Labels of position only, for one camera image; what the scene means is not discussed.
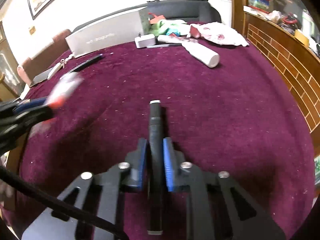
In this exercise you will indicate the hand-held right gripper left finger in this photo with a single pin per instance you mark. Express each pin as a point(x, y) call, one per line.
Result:
point(143, 165)

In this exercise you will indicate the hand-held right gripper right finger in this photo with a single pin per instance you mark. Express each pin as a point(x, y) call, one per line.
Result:
point(169, 166)

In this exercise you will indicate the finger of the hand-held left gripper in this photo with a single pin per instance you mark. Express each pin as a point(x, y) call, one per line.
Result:
point(41, 118)
point(32, 104)

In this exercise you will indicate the clear case red contents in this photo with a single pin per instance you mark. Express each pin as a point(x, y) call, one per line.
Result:
point(65, 87)

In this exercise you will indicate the black double-ended marker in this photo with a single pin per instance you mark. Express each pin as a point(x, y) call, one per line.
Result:
point(155, 130)

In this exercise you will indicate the black phone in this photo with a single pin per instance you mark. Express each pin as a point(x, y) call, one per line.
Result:
point(41, 78)

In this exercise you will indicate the white key fob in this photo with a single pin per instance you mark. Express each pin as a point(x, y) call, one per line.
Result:
point(55, 71)

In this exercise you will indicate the brown chair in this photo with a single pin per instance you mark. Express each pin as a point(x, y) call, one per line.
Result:
point(42, 55)

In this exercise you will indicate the black comb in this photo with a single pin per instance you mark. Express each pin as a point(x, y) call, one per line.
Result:
point(88, 62)

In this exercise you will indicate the grey shoe box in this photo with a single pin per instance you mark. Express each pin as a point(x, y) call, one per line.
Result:
point(107, 33)

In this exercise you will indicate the tall white bottle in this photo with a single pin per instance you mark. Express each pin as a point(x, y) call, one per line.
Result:
point(202, 55)

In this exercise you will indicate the small blue item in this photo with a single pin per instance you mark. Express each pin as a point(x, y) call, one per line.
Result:
point(176, 33)

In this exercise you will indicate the green cloth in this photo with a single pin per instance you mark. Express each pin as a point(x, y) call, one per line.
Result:
point(167, 26)

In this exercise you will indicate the pink cloth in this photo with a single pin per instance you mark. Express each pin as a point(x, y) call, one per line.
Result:
point(222, 33)

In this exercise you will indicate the red bag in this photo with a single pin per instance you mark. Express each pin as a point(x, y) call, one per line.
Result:
point(156, 18)

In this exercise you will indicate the black sofa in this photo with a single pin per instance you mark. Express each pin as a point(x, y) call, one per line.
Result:
point(182, 10)

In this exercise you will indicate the colourful storage container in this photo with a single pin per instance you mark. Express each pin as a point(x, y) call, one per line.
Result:
point(258, 3)

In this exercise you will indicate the yellow wall plaque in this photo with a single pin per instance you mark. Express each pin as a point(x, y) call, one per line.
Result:
point(32, 30)

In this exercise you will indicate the white wall charger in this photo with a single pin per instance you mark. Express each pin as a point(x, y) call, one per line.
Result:
point(145, 41)

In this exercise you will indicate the wooden door frame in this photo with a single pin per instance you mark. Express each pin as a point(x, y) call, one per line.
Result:
point(237, 5)

